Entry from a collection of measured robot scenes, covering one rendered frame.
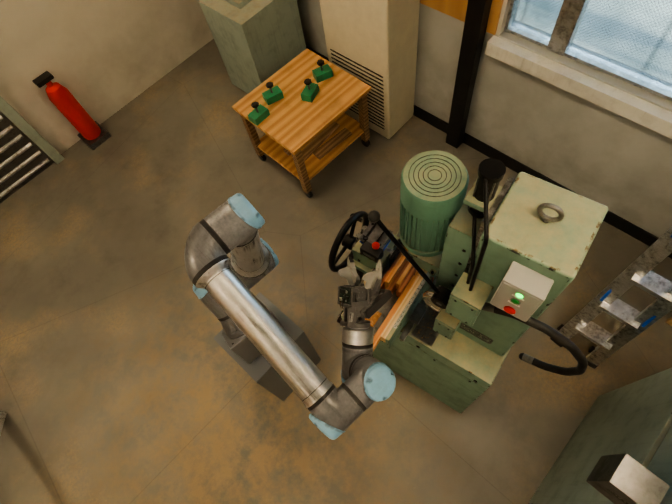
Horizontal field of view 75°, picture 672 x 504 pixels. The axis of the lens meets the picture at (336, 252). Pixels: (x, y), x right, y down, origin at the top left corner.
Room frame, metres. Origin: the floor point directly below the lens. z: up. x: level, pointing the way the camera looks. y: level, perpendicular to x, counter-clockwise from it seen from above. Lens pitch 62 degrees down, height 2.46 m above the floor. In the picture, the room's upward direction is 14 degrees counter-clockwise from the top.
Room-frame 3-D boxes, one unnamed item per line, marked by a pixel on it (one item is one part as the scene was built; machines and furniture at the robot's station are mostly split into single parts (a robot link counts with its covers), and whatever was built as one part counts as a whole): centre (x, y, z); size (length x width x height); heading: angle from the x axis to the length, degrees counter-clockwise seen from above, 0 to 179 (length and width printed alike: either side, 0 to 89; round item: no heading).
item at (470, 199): (0.55, -0.39, 1.54); 0.08 x 0.08 x 0.17; 43
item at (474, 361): (0.56, -0.38, 0.76); 0.57 x 0.45 x 0.09; 43
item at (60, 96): (2.80, 1.61, 0.30); 0.19 x 0.18 x 0.60; 35
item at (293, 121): (2.11, -0.02, 0.32); 0.66 x 0.57 x 0.64; 123
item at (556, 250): (0.44, -0.50, 1.16); 0.22 x 0.22 x 0.72; 43
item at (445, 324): (0.41, -0.31, 1.02); 0.09 x 0.07 x 0.12; 133
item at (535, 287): (0.32, -0.42, 1.40); 0.10 x 0.06 x 0.16; 43
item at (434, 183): (0.65, -0.30, 1.35); 0.18 x 0.18 x 0.31
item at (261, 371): (0.69, 0.44, 0.28); 0.30 x 0.30 x 0.55; 35
